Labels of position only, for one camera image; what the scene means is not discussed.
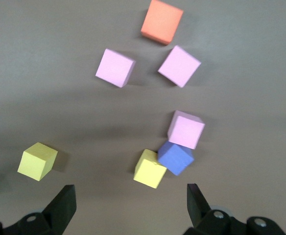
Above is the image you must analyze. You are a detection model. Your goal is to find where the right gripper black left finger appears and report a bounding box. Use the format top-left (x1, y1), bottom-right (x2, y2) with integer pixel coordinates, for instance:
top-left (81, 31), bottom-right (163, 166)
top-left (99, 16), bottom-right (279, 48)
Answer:
top-left (2, 185), bottom-right (77, 235)

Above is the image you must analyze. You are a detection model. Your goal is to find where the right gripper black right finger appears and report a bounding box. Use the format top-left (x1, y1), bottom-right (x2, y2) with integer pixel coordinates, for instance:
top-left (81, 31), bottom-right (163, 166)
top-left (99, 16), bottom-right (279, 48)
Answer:
top-left (183, 183), bottom-right (247, 235)

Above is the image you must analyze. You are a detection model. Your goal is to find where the yellow foam cube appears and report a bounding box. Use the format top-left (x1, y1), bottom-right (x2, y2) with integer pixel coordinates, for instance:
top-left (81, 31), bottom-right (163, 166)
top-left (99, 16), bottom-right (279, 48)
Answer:
top-left (133, 148), bottom-right (167, 189)
top-left (17, 142), bottom-right (58, 182)

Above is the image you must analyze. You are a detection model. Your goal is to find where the pink foam cube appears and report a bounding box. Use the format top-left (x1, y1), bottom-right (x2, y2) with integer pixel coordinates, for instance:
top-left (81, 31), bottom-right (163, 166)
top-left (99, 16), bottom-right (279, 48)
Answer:
top-left (167, 110), bottom-right (206, 150)
top-left (157, 45), bottom-right (202, 88)
top-left (95, 48), bottom-right (136, 88)

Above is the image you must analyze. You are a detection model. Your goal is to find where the orange foam cube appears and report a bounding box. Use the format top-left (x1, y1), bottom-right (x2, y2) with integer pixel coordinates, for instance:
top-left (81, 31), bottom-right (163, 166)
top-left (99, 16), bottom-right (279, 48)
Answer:
top-left (140, 0), bottom-right (184, 46)

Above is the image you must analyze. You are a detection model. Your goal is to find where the purple foam cube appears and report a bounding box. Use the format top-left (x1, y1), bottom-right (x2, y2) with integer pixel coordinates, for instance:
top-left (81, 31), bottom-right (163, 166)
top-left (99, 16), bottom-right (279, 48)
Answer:
top-left (157, 141), bottom-right (195, 176)

